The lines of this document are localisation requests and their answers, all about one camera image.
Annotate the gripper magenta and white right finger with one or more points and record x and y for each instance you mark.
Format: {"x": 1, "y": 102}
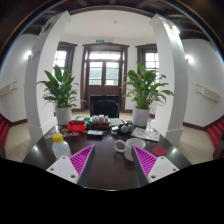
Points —
{"x": 149, "y": 167}

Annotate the green notebook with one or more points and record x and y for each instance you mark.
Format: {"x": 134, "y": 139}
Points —
{"x": 115, "y": 122}

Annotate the black office chair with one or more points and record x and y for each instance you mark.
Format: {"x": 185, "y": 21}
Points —
{"x": 105, "y": 105}

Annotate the round red coaster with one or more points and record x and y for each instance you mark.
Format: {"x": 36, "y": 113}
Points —
{"x": 159, "y": 151}

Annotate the left white pillar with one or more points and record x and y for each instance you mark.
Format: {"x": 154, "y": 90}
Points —
{"x": 40, "y": 113}

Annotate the dark wooden double door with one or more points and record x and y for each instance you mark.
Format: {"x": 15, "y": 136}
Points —
{"x": 103, "y": 68}

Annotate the tray of small jars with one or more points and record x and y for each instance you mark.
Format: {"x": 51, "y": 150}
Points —
{"x": 100, "y": 122}

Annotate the red carpeted stairs right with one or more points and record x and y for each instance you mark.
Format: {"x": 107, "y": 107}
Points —
{"x": 215, "y": 132}

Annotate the left potted green plant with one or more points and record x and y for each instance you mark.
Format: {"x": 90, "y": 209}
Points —
{"x": 58, "y": 90}

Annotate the right potted green plant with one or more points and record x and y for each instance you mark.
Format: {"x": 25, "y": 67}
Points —
{"x": 145, "y": 88}

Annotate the white pillar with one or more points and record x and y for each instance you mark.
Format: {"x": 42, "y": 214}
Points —
{"x": 40, "y": 113}
{"x": 169, "y": 118}

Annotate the white speckled mug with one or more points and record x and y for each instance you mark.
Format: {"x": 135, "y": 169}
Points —
{"x": 125, "y": 147}

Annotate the white wall radiator right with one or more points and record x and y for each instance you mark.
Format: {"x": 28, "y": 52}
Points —
{"x": 207, "y": 93}

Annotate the potted green plant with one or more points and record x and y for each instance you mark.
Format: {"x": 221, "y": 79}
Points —
{"x": 58, "y": 90}
{"x": 145, "y": 88}

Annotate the red plastic box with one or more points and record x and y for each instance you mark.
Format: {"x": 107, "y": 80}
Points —
{"x": 77, "y": 126}

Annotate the green exit sign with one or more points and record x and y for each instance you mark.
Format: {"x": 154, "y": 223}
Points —
{"x": 100, "y": 40}

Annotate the black flat phone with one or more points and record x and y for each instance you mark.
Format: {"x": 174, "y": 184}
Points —
{"x": 95, "y": 132}

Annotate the clear bottle with yellow cap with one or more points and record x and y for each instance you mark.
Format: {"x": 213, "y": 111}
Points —
{"x": 60, "y": 147}

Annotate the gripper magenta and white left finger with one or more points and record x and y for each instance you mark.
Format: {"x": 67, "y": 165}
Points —
{"x": 76, "y": 167}

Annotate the printed paper sheet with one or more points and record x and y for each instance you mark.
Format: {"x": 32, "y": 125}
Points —
{"x": 147, "y": 134}

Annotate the right white pillar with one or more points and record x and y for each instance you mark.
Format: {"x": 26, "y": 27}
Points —
{"x": 169, "y": 118}

